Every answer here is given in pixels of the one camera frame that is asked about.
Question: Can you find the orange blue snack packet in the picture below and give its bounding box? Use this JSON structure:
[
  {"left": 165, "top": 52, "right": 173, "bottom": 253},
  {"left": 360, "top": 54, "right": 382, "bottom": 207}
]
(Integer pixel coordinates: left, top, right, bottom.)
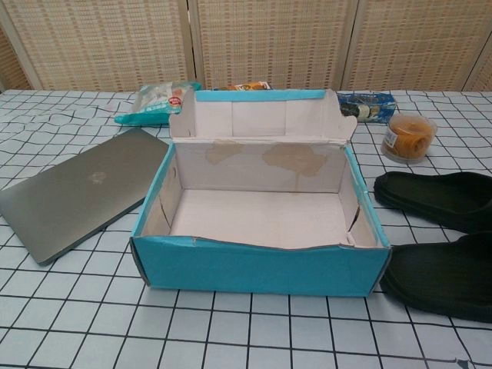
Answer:
[{"left": 213, "top": 80, "right": 274, "bottom": 92}]

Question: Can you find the teal snack bag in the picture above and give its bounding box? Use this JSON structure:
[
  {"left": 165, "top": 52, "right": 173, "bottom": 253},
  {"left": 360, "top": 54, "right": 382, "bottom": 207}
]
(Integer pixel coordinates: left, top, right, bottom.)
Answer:
[{"left": 114, "top": 80, "right": 203, "bottom": 126}]

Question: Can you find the blue cardboard shoe box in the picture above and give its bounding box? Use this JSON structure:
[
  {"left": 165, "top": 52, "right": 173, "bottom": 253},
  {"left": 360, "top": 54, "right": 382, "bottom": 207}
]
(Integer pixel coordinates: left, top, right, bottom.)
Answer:
[{"left": 129, "top": 87, "right": 393, "bottom": 297}]

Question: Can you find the white checkered tablecloth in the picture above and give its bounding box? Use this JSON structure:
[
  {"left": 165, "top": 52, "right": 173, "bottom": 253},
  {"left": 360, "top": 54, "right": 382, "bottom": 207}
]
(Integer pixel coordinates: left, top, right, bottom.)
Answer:
[{"left": 0, "top": 88, "right": 492, "bottom": 369}]

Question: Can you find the blue seaweed roll pack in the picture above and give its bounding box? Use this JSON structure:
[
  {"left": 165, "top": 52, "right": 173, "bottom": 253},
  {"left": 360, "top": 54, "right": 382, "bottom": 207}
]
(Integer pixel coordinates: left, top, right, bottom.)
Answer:
[{"left": 337, "top": 91, "right": 397, "bottom": 124}]

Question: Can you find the grey closed laptop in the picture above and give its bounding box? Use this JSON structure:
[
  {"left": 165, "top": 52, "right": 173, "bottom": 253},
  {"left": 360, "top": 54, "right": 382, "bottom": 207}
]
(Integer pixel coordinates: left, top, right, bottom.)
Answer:
[{"left": 0, "top": 127, "right": 171, "bottom": 266}]

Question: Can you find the black rubber slipper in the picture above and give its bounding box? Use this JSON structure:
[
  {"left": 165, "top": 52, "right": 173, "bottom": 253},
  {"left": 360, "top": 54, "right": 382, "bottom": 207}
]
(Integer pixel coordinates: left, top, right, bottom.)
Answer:
[
  {"left": 373, "top": 171, "right": 492, "bottom": 234},
  {"left": 379, "top": 230, "right": 492, "bottom": 321}
]

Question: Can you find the bamboo folding screen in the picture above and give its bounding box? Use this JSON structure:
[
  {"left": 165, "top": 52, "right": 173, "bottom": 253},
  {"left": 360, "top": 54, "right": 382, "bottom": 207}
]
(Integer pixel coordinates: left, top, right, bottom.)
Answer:
[{"left": 0, "top": 0, "right": 492, "bottom": 93}]

